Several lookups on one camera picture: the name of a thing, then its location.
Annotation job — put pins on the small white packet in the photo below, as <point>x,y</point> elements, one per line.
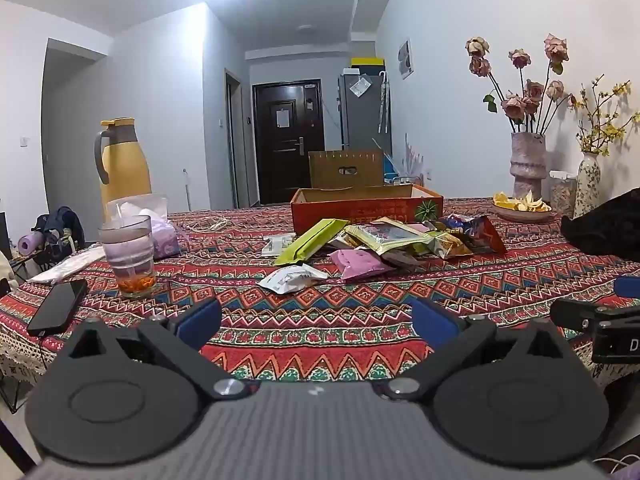
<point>275,245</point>

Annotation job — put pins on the white plastic bag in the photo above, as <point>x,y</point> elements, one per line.
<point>65,266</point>

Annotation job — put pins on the grey refrigerator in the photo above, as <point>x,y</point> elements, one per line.
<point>362,120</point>

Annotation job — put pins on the white snack packet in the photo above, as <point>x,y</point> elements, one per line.
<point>290,280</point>

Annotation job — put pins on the purple rolled mat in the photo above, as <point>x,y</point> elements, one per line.
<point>29,244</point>

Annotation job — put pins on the yellow box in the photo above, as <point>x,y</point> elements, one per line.
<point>367,62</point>

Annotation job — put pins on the wall fuse panel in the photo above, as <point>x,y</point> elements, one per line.
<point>406,59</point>

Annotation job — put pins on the dark red snack packet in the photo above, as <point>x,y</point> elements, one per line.
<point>482,237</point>

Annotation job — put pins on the green snack packet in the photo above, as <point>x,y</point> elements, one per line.
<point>310,242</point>

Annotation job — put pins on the dark front door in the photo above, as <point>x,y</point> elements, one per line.
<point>287,145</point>

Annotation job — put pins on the purple tissue pack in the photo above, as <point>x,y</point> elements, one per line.
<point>165,245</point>

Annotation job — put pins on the dark jacket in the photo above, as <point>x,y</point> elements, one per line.
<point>62,225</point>

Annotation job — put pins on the dried pink roses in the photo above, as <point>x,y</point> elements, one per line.
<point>522,102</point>

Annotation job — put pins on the brown cardboard carton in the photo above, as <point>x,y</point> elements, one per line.
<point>345,170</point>

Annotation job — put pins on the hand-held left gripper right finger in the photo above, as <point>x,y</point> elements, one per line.
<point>432,320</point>

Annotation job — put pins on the pink ceramic vase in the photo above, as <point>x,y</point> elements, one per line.
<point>527,165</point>

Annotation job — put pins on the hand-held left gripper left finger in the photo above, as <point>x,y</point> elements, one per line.
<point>200,317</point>

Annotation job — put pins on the brown snack packet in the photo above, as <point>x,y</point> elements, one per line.
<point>402,260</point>

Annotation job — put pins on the black smartphone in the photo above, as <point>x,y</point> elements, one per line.
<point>57,307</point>

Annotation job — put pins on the glass jar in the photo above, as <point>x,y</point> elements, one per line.
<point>562,195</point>

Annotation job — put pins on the pink snack packet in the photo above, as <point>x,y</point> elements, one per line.
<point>360,264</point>

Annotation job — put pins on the grey interior door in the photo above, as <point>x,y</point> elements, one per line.
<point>232,145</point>

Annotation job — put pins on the white folded umbrella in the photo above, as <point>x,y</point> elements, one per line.
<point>384,105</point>

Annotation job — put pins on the glass cup with tea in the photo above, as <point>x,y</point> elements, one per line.
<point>129,260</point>

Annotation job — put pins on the black cloth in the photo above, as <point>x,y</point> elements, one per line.
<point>605,230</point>

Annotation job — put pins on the patterned red tablecloth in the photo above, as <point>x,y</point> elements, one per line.
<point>325,320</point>

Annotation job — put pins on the orange cardboard box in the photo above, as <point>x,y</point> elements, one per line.
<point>360,210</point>

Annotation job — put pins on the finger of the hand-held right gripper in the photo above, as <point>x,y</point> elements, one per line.
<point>575,314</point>
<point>628,287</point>

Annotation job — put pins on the yellow thermos jug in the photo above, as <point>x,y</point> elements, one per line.
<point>125,165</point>

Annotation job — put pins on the plate of orange peels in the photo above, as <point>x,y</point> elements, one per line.
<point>522,207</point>

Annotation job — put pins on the yellow-edged clear snack packet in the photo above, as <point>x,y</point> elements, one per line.
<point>385,235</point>

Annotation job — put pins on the yellow flower branches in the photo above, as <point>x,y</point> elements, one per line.
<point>607,130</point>

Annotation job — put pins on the paper sheet on refrigerator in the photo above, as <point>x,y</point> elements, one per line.
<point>359,87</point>

